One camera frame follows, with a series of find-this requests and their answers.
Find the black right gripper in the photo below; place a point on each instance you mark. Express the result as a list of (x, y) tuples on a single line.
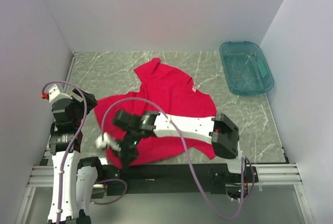
[(126, 157)]

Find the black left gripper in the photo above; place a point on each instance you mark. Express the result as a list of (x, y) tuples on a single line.
[(81, 103)]

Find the red t shirt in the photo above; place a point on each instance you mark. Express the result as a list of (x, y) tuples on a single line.
[(170, 88)]

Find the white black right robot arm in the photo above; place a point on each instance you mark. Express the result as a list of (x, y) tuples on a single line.
[(218, 131)]

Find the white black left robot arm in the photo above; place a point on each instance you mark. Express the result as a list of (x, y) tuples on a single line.
[(74, 176)]

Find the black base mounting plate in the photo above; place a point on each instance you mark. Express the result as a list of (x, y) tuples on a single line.
[(175, 178)]

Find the teal plastic bin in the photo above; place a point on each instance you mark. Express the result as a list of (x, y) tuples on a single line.
[(245, 68)]

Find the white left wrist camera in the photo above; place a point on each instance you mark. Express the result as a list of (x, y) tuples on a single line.
[(54, 94)]

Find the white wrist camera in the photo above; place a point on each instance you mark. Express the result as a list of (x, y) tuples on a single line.
[(105, 140), (54, 94)]

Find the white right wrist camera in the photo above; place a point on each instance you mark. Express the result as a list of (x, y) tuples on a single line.
[(105, 140)]

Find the aluminium front rail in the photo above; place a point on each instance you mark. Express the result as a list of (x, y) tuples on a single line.
[(268, 174)]

